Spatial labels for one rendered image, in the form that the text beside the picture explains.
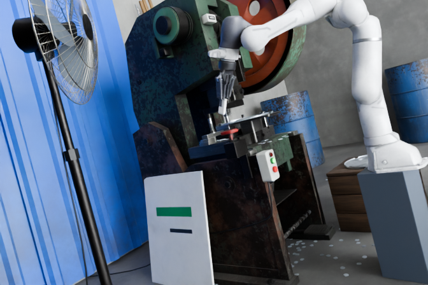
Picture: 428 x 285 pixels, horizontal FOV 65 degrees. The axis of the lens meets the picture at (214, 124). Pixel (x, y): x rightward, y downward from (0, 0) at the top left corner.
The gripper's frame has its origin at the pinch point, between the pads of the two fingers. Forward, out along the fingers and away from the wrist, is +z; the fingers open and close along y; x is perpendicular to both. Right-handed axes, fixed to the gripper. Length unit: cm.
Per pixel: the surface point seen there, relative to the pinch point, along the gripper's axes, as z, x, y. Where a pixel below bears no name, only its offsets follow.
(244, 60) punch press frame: -17, 20, 45
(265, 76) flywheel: -7, 16, 66
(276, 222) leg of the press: 49, -31, 8
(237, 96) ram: 1.2, 12.4, 30.8
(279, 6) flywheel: -48, 14, 66
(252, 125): 13.6, -0.6, 28.6
